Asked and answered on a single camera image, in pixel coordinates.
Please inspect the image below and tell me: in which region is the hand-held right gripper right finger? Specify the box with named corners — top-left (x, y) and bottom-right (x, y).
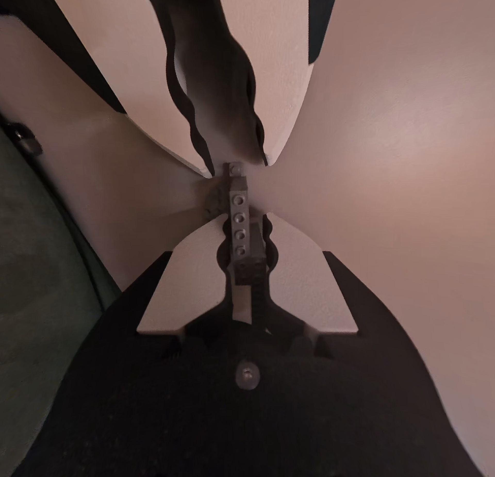
top-left (251, 212), bottom-right (358, 345)

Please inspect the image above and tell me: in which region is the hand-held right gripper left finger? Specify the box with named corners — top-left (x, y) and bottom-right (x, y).
top-left (136, 213), bottom-right (235, 345)

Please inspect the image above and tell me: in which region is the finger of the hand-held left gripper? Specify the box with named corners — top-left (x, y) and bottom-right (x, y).
top-left (43, 0), bottom-right (216, 177)
top-left (214, 0), bottom-right (315, 167)

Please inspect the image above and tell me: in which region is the green sweatshirt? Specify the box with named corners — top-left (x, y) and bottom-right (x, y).
top-left (0, 115), bottom-right (124, 477)

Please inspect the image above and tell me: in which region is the black cord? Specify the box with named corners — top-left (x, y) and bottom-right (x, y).
top-left (0, 115), bottom-right (44, 157)

